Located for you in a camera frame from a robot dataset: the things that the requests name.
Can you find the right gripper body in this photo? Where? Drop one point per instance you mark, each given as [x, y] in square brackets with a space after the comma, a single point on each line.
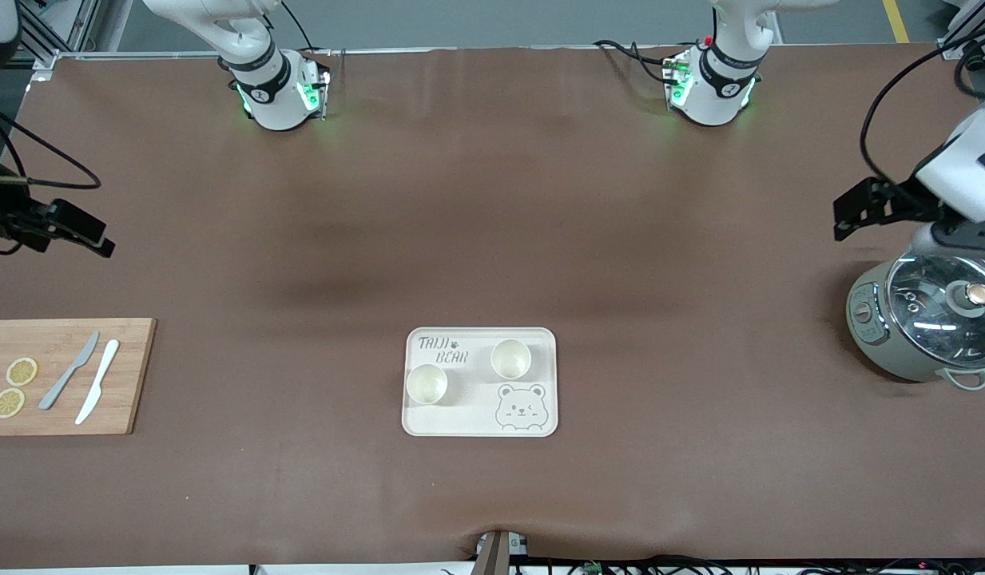
[5, 213]

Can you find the white IKEA cup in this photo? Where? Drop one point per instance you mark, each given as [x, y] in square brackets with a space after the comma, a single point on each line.
[510, 358]
[426, 384]

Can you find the cream bear print tray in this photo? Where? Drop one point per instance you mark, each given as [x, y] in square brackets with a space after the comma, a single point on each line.
[480, 419]

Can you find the glass pot lid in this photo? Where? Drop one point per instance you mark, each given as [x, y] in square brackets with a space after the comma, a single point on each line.
[931, 303]

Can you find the grey-green electric cooking pot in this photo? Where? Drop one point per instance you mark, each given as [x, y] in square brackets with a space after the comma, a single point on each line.
[867, 327]

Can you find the grey plastic knife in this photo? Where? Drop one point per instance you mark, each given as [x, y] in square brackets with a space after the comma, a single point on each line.
[70, 370]

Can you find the white plastic knife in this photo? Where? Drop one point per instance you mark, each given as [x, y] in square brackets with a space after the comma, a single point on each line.
[99, 379]

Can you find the lemon slice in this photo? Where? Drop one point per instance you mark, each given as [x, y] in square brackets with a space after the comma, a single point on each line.
[21, 371]
[9, 402]

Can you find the wooden cutting board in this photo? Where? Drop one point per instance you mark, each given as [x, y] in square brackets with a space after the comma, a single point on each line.
[133, 375]

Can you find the brown table cover mat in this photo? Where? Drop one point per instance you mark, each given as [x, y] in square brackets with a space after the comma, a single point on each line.
[492, 200]

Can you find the metal table edge clamp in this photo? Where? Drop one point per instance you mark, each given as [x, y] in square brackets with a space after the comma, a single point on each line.
[496, 551]

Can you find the aluminium frame profile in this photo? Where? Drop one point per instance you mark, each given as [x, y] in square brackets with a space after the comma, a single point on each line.
[69, 28]
[959, 40]

